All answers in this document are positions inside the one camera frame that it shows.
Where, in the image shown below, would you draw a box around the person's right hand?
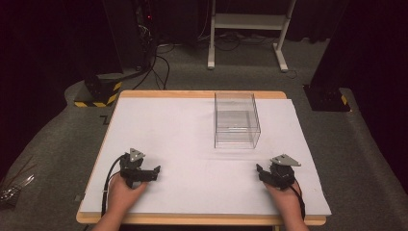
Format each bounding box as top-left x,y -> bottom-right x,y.
263,181 -> 303,218

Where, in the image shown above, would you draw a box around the wooden table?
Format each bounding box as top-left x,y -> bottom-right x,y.
75,90 -> 328,227

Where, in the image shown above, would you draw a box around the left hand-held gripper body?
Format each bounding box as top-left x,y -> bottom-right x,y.
119,147 -> 156,190

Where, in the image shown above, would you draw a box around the person's left hand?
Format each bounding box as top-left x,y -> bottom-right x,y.
106,173 -> 149,222

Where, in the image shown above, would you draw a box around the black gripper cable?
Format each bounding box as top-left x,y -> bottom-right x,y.
288,183 -> 307,221
100,154 -> 127,218

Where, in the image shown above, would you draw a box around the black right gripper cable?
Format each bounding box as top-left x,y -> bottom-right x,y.
288,183 -> 307,221

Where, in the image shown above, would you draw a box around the white board sheet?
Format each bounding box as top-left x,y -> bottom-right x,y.
78,97 -> 333,217

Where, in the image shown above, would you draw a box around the dark equipment tower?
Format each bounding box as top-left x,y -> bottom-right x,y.
133,0 -> 159,70

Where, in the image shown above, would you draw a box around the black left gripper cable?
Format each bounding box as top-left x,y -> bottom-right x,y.
100,154 -> 127,218

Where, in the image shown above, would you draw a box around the clear plastic box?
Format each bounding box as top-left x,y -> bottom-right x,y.
214,91 -> 262,150

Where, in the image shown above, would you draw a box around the white metal stand frame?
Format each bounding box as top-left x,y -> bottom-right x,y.
207,0 -> 298,73

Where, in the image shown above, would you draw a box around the black floor cables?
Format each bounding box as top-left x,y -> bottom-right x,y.
132,41 -> 171,91

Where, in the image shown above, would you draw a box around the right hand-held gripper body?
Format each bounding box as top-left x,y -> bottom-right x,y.
268,153 -> 302,192

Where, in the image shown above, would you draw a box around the black yellow striped stand base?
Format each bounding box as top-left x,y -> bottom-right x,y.
73,72 -> 124,109

